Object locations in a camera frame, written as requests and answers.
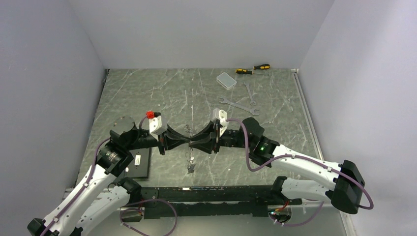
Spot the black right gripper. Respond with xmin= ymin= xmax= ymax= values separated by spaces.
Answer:
xmin=189 ymin=121 xmax=253 ymax=154

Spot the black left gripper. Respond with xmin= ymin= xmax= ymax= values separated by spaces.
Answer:
xmin=125 ymin=122 xmax=189 ymax=155

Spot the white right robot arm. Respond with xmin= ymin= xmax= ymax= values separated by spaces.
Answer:
xmin=189 ymin=118 xmax=374 ymax=214

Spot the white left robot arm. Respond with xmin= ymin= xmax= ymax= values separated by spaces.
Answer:
xmin=27 ymin=112 xmax=190 ymax=236

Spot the large silver wrench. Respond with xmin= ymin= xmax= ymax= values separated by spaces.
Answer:
xmin=219 ymin=97 xmax=260 ymax=116

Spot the black flat box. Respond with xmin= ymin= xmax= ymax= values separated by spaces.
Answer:
xmin=124 ymin=148 xmax=151 ymax=179

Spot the small silver wrench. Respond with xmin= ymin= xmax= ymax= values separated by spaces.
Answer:
xmin=243 ymin=82 xmax=257 ymax=106

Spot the clear plastic box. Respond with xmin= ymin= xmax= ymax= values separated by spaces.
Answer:
xmin=216 ymin=72 xmax=237 ymax=90

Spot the yellow black screwdriver lower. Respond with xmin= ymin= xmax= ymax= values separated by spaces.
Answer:
xmin=235 ymin=68 xmax=268 ymax=76

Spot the yellow black screwdriver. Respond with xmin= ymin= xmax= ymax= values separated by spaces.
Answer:
xmin=235 ymin=68 xmax=268 ymax=76
xmin=249 ymin=63 xmax=270 ymax=70

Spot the yellow black screwdriver upper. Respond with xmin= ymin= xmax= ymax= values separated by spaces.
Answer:
xmin=249 ymin=63 xmax=270 ymax=70

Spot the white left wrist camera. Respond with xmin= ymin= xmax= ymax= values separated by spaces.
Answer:
xmin=146 ymin=111 xmax=168 ymax=138

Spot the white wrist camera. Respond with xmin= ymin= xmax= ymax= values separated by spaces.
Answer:
xmin=146 ymin=111 xmax=168 ymax=138
xmin=211 ymin=108 xmax=229 ymax=137

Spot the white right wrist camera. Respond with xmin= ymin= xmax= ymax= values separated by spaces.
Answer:
xmin=211 ymin=108 xmax=229 ymax=137

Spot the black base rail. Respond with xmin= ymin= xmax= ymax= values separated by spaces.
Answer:
xmin=124 ymin=185 xmax=302 ymax=219

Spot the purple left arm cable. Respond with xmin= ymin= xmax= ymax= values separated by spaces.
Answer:
xmin=39 ymin=112 xmax=157 ymax=236

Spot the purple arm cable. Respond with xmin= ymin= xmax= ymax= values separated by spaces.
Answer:
xmin=39 ymin=112 xmax=157 ymax=236
xmin=225 ymin=118 xmax=374 ymax=228

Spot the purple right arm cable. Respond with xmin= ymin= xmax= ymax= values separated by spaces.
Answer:
xmin=225 ymin=118 xmax=374 ymax=228

